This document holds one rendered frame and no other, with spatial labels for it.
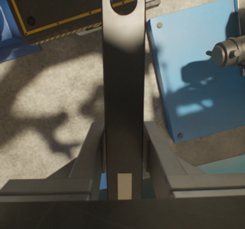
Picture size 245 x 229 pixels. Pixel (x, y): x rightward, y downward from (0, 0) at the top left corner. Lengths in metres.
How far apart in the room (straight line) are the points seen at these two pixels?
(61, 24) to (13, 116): 0.82
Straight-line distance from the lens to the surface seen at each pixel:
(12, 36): 1.22
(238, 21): 1.28
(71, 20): 0.92
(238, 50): 0.77
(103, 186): 1.29
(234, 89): 1.33
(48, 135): 1.41
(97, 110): 1.25
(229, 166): 0.23
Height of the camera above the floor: 1.19
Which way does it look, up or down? 75 degrees down
